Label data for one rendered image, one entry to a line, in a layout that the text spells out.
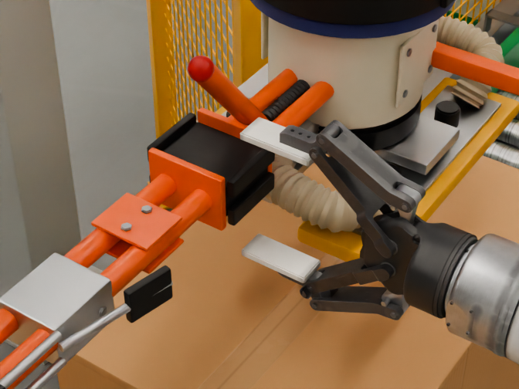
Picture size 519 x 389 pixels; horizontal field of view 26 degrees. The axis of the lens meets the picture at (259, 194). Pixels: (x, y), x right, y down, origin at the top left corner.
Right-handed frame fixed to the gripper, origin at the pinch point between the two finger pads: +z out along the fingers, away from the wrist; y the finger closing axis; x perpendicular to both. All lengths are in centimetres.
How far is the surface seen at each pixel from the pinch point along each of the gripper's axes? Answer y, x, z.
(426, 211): 11.5, 18.8, -8.4
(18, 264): 106, 56, 102
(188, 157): -1.4, -0.9, 7.3
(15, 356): -0.7, -27.4, 4.0
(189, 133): -1.4, 2.2, 9.4
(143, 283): -1.4, -16.2, 0.4
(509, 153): 71, 109, 14
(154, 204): 0.1, -6.6, 7.0
